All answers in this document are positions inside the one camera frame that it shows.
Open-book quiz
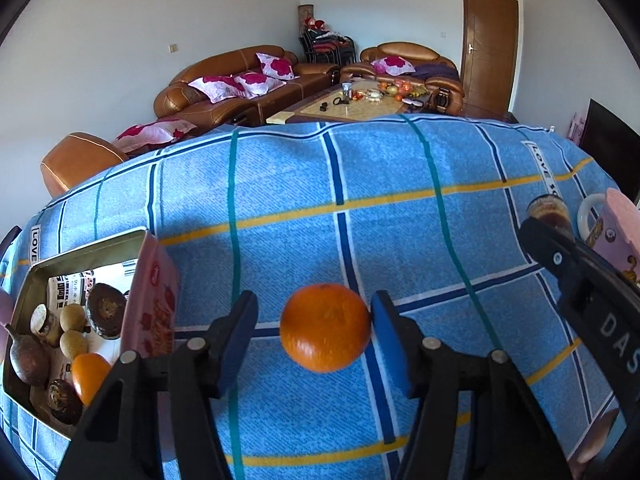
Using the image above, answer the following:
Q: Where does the brown leather ottoman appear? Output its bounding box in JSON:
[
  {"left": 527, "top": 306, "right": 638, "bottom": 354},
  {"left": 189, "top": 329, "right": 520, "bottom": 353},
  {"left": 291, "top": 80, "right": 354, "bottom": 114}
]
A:
[{"left": 40, "top": 132, "right": 130, "bottom": 198}]

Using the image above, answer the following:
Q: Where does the brown cut-end fruit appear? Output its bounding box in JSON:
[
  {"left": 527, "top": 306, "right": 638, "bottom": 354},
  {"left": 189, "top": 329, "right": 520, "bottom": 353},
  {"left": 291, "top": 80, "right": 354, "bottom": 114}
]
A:
[{"left": 30, "top": 305, "right": 63, "bottom": 348}]

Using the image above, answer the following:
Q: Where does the white pillow with red flowers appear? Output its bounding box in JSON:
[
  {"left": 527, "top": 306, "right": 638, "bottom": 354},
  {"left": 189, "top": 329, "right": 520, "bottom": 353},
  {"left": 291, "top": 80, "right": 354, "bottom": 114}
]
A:
[
  {"left": 114, "top": 119, "right": 198, "bottom": 153},
  {"left": 256, "top": 52, "right": 296, "bottom": 81},
  {"left": 372, "top": 56, "right": 417, "bottom": 75},
  {"left": 234, "top": 72, "right": 287, "bottom": 98},
  {"left": 188, "top": 76, "right": 246, "bottom": 104}
]

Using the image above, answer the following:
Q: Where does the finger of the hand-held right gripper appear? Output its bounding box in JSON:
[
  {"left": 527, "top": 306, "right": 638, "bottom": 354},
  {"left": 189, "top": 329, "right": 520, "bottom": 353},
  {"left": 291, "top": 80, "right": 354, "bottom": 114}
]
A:
[{"left": 518, "top": 217, "right": 601, "bottom": 291}]

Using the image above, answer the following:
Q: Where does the small yellow longan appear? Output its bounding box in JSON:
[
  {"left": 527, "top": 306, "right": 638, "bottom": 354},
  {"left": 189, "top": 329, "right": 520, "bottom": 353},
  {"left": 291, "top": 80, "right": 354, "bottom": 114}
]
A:
[
  {"left": 60, "top": 331, "right": 90, "bottom": 358},
  {"left": 60, "top": 304, "right": 87, "bottom": 332}
]

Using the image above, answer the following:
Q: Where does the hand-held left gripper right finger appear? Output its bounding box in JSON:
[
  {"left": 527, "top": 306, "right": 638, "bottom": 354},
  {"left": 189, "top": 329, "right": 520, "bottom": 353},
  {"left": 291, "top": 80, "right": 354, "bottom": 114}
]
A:
[{"left": 370, "top": 290, "right": 573, "bottom": 480}]

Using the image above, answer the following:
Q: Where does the pink tin box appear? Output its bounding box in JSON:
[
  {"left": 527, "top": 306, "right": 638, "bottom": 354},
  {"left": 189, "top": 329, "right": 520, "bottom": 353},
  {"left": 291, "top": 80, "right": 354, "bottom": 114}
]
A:
[{"left": 2, "top": 228, "right": 180, "bottom": 436}]

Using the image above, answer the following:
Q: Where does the purple blanket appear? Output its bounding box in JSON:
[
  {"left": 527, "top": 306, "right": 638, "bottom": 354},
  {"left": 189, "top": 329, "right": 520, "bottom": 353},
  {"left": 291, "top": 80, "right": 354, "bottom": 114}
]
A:
[{"left": 412, "top": 63, "right": 460, "bottom": 81}]

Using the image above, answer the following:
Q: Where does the orange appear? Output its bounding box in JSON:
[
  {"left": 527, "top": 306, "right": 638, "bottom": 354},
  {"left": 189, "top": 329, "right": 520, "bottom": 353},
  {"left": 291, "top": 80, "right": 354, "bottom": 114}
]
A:
[
  {"left": 71, "top": 352, "right": 112, "bottom": 407},
  {"left": 279, "top": 283, "right": 372, "bottom": 373}
]

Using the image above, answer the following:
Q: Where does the blue plaid tablecloth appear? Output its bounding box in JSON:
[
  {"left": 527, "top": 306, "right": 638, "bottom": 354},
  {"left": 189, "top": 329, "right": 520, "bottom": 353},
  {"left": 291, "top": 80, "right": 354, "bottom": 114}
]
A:
[{"left": 0, "top": 114, "right": 640, "bottom": 480}]

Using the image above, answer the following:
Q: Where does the brown leather three-seat sofa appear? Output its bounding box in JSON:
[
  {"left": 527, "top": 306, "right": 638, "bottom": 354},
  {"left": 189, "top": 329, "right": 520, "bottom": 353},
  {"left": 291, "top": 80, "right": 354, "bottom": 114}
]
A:
[{"left": 153, "top": 46, "right": 341, "bottom": 133}]

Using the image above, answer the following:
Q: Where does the printed paper liner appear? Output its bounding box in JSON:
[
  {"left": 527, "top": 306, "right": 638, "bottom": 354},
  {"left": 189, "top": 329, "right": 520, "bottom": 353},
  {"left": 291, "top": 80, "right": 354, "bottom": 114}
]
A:
[{"left": 47, "top": 260, "right": 140, "bottom": 311}]

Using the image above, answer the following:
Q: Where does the brown leather armchair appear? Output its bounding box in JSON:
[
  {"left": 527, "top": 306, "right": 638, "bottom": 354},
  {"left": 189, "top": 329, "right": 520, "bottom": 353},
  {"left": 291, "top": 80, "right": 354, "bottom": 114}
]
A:
[{"left": 341, "top": 42, "right": 466, "bottom": 116}]

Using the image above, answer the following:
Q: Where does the person's right hand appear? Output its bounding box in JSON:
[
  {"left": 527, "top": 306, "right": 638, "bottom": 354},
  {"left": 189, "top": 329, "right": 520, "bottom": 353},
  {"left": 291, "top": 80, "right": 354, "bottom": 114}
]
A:
[{"left": 572, "top": 406, "right": 623, "bottom": 468}]

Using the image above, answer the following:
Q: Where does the brown wooden door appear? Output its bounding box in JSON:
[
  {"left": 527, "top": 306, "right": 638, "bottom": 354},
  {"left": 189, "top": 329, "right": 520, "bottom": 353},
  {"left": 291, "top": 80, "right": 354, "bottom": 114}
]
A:
[{"left": 461, "top": 0, "right": 519, "bottom": 116}]

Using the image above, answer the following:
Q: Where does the wooden coffee table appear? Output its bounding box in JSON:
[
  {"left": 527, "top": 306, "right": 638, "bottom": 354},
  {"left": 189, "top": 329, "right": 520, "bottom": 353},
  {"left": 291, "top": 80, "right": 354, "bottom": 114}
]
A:
[{"left": 266, "top": 79, "right": 431, "bottom": 126}]

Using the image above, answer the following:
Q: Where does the plate of mixed fruit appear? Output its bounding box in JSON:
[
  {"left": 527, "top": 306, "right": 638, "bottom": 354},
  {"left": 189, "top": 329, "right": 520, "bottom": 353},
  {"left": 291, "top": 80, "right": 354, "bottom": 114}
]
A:
[{"left": 380, "top": 80, "right": 426, "bottom": 98}]

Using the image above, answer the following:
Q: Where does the pink mug with white handle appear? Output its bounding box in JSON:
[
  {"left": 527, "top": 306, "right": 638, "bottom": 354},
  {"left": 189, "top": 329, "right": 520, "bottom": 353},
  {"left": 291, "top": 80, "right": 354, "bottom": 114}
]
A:
[{"left": 577, "top": 187, "right": 640, "bottom": 286}]

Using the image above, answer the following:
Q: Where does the black television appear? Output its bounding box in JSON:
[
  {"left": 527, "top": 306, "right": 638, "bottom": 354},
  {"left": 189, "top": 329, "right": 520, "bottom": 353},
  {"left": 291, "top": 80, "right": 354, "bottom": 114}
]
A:
[{"left": 580, "top": 99, "right": 640, "bottom": 196}]

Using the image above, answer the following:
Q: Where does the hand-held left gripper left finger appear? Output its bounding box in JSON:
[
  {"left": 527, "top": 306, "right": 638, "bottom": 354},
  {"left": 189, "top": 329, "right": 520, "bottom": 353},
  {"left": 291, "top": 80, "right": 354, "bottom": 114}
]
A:
[{"left": 57, "top": 290, "right": 259, "bottom": 480}]

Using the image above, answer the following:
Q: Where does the stack of dark chairs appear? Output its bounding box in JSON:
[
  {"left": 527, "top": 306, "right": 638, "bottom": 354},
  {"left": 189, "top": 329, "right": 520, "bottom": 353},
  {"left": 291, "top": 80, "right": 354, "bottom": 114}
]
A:
[{"left": 299, "top": 30, "right": 357, "bottom": 65}]

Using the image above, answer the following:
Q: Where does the small brown fruits pile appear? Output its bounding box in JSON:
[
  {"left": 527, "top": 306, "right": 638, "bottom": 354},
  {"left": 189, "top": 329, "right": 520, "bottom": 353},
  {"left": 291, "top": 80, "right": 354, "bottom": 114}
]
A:
[{"left": 5, "top": 324, "right": 51, "bottom": 388}]

